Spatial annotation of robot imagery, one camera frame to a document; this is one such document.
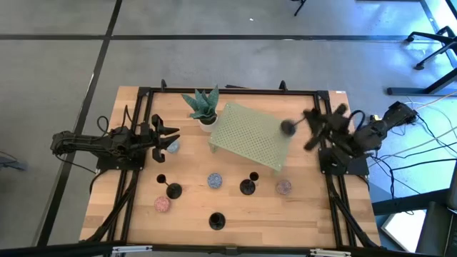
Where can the black office chair base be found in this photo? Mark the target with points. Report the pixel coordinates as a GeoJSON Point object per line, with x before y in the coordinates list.
{"type": "Point", "coordinates": [430, 34]}

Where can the green perforated metal shelf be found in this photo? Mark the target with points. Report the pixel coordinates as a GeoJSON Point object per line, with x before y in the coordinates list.
{"type": "Point", "coordinates": [250, 135]}

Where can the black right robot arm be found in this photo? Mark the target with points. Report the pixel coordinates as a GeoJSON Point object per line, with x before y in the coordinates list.
{"type": "Point", "coordinates": [371, 133]}

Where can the dark grey chair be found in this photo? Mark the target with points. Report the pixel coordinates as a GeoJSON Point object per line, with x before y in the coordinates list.
{"type": "Point", "coordinates": [437, 232]}

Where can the black camera mount beam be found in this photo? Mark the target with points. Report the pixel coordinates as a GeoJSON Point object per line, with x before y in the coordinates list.
{"type": "Point", "coordinates": [71, 250]}

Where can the black floor beam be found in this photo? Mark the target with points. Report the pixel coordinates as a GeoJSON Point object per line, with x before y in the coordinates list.
{"type": "Point", "coordinates": [407, 203]}

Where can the light blue candle tin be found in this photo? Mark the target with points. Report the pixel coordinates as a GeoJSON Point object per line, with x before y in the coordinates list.
{"type": "Point", "coordinates": [174, 147]}

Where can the grey floor object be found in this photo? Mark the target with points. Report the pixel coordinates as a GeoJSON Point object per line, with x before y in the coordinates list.
{"type": "Point", "coordinates": [12, 164]}

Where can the black aluminium table frame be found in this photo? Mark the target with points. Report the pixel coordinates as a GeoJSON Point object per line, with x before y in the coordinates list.
{"type": "Point", "coordinates": [250, 91]}

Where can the green plant in white pot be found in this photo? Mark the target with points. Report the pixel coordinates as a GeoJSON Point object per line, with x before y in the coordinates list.
{"type": "Point", "coordinates": [205, 107]}

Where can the silver metal bracket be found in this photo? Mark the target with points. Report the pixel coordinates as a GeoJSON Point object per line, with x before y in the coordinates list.
{"type": "Point", "coordinates": [132, 248]}
{"type": "Point", "coordinates": [330, 252]}

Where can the white flat panel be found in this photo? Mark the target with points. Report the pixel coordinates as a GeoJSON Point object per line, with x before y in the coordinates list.
{"type": "Point", "coordinates": [405, 228]}

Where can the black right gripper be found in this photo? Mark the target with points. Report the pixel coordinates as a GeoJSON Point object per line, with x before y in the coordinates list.
{"type": "Point", "coordinates": [335, 123]}

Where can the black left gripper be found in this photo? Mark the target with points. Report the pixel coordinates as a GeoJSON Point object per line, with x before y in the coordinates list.
{"type": "Point", "coordinates": [150, 137]}

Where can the black desk foot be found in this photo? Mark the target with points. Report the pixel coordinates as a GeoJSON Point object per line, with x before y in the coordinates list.
{"type": "Point", "coordinates": [410, 91]}

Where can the black taper candle holder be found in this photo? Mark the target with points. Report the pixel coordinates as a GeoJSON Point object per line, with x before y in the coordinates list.
{"type": "Point", "coordinates": [216, 222]}
{"type": "Point", "coordinates": [174, 191]}
{"type": "Point", "coordinates": [247, 187]}
{"type": "Point", "coordinates": [287, 128]}

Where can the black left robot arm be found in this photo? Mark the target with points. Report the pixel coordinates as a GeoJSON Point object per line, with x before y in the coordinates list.
{"type": "Point", "coordinates": [107, 142]}

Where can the black chair leg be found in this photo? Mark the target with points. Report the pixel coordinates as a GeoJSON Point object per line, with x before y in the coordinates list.
{"type": "Point", "coordinates": [299, 9]}

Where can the brown patterned candle tin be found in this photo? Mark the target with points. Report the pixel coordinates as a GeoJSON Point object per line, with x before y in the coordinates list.
{"type": "Point", "coordinates": [283, 187]}

